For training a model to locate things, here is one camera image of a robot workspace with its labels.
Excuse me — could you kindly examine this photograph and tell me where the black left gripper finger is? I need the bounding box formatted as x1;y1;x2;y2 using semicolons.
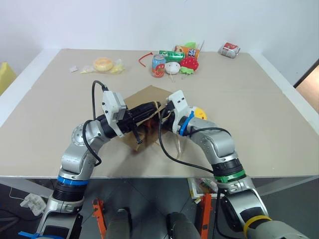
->
129;101;160;116
131;109;160;124

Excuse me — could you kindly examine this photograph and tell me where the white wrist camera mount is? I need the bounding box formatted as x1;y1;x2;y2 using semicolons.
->
166;90;194;136
101;90;128;138

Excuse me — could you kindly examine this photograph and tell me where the brown wooden door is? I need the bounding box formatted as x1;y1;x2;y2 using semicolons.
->
293;58;319;113

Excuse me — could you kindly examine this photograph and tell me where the yellow plastic bag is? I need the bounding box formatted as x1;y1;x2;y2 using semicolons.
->
79;58;126;75

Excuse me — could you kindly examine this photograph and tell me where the silver crumpled snack packet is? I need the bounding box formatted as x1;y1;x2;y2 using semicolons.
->
217;42;242;59

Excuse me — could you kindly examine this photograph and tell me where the clear plastic strap loop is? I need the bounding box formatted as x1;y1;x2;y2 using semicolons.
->
174;135;188;159

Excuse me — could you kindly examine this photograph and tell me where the red zip tie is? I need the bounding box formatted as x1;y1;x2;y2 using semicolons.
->
139;51;155;67

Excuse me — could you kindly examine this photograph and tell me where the white round plush toy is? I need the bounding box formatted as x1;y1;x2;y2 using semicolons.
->
164;62;181;75

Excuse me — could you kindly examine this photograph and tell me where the green drink can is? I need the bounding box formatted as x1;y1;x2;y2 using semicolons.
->
159;50;186;63

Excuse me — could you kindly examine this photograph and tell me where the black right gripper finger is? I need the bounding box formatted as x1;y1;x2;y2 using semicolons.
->
154;109;166;128

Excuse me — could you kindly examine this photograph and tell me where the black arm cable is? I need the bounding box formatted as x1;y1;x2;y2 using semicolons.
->
83;80;110;171
158;109;235;239

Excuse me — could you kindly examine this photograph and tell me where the yellow round plush toy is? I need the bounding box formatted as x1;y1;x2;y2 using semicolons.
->
191;106;208;121

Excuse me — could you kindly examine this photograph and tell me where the white box with items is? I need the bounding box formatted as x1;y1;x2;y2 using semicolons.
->
187;177;220;200

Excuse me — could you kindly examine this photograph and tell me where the brown paper bag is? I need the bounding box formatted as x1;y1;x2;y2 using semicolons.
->
119;85;180;152

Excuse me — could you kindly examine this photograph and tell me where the doughnut plush in plastic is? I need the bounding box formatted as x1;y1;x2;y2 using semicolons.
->
93;57;114;73

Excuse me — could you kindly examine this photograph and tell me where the orange metal stand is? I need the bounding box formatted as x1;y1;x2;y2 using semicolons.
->
91;198;107;239
195;193;212;239

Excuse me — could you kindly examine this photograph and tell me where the red drink can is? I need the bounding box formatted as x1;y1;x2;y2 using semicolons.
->
151;54;166;79

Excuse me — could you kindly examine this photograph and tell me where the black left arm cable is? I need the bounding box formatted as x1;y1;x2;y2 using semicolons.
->
83;80;110;171

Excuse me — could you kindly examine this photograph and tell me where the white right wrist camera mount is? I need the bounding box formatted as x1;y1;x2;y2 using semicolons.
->
166;90;194;136

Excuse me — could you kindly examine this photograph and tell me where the red strawberry plush toy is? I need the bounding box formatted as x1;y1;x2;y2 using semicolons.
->
179;56;200;71

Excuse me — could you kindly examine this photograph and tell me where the black zip tie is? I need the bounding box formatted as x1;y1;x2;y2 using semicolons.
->
132;124;143;145

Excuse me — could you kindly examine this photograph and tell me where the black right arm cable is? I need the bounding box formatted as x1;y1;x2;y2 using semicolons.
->
158;109;235;239

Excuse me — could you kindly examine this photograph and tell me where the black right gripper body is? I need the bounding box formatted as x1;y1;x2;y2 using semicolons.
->
160;100;176;134

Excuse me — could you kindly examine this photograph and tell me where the dark rounded robot leg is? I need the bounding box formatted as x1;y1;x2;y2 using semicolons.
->
104;208;133;239
165;211;201;239

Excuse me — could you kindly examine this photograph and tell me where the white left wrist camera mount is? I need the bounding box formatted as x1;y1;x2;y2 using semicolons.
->
101;90;128;138

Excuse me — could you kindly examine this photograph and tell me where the orange snack bag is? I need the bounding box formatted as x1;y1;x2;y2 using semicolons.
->
173;44;201;60

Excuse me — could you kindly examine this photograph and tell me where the tan rubber band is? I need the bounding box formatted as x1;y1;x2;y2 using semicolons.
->
152;100;173;123

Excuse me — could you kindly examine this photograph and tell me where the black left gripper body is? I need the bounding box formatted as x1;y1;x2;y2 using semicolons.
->
116;107;138;134

